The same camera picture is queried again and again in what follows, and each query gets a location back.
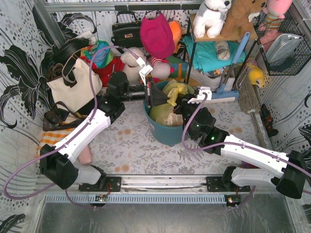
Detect blue handled mop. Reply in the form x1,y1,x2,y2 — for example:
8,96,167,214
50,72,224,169
209,32,251,103

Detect black orange patterned cloth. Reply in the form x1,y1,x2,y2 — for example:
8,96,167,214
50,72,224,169
260,104,278,137

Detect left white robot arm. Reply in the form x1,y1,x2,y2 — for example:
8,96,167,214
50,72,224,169
40,71,168,190

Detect brown plush teddy bear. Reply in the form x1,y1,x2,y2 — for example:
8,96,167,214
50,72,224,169
221,0,267,37

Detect orange plush toy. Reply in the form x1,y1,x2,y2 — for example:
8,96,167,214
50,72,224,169
168,21,182,47

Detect black leather handbag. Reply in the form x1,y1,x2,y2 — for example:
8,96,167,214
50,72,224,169
111,11,143,48

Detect white plush lamb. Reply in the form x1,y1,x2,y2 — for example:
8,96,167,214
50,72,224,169
121,47,147,84

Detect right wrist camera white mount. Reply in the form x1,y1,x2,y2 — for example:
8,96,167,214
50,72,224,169
188,86,212,103

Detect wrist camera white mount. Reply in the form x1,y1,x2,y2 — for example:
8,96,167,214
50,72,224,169
188,86,212,103
136,57,153,86

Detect magenta red sock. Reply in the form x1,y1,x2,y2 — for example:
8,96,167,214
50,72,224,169
242,161,258,169

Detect teal plastic trash bin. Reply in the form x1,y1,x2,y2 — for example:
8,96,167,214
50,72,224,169
142,81,195,147

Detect white shoe box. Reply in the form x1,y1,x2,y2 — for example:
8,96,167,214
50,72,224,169
190,68,235,92

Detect yellow plush duck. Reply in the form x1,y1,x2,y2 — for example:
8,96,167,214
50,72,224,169
246,60,264,88

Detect yellow plastic trash bag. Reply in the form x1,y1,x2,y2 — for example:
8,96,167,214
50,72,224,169
149,80,194,127

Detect chenille mop with metal handle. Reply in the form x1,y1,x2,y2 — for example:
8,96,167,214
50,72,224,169
237,75,267,148

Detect black wire basket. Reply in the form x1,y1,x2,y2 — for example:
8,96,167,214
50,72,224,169
254,12,304,76

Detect orange checkered cloth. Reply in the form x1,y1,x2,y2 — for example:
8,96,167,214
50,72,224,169
37,128,74,154

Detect red folded clothes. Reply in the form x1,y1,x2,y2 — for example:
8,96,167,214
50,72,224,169
93,57,124,87

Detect magenta felt hat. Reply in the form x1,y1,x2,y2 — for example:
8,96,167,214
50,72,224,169
140,14,175,59

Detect pink faced striped doll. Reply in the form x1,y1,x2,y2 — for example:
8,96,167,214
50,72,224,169
148,56,174,80

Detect cream canvas tote bag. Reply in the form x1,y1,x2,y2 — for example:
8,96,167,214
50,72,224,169
47,58,102,112

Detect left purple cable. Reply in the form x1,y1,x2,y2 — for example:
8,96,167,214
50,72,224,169
3,46,141,209

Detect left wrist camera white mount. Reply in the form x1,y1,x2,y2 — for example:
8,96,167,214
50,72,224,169
136,57,153,86

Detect white plush dog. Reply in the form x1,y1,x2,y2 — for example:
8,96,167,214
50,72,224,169
193,0,232,38

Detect pink plush toy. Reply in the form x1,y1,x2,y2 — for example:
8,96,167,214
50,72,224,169
258,0,293,45

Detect colourful rainbow cloth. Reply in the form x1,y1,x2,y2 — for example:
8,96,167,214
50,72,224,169
80,40,114,69

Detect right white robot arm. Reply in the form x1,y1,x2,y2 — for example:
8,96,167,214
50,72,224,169
173,93,311,199

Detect teal folded cloth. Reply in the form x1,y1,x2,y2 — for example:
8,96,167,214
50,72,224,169
192,41,239,72

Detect rainbow striped folded towel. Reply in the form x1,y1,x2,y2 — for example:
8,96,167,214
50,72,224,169
159,56,189,81

